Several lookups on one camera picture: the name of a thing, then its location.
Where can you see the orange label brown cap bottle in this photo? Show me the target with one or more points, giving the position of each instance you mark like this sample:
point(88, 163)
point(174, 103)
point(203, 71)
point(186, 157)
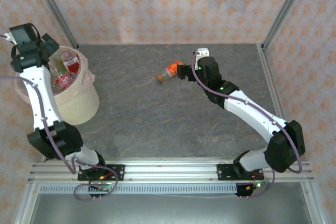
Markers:
point(172, 70)

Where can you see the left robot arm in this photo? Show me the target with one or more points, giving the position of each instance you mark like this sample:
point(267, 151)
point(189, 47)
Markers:
point(48, 100)

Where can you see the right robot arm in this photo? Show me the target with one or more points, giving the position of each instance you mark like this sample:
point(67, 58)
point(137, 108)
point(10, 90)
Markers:
point(249, 115)

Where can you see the pink plastic bin liner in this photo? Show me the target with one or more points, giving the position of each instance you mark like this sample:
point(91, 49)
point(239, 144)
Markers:
point(88, 77)

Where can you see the cream plastic bin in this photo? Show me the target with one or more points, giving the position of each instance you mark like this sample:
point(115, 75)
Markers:
point(78, 103)

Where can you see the green circuit board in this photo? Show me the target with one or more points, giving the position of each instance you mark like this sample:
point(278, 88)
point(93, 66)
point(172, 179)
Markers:
point(101, 187)
point(258, 184)

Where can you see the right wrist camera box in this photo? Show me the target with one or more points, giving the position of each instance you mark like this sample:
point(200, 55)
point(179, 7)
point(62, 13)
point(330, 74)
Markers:
point(203, 52)

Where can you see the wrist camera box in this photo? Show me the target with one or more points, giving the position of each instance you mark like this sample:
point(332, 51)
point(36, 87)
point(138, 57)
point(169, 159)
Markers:
point(9, 37)
point(203, 52)

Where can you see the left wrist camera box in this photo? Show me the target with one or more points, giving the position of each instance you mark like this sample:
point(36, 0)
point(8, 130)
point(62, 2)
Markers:
point(9, 37)

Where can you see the aluminium frame post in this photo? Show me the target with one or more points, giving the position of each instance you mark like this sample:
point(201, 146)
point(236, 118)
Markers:
point(25, 205)
point(286, 9)
point(311, 208)
point(53, 6)

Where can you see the aluminium side rail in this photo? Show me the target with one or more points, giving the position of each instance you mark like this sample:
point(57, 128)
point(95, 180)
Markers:
point(271, 77)

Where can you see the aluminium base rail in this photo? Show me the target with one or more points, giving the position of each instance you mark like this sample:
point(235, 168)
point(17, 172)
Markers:
point(170, 172)

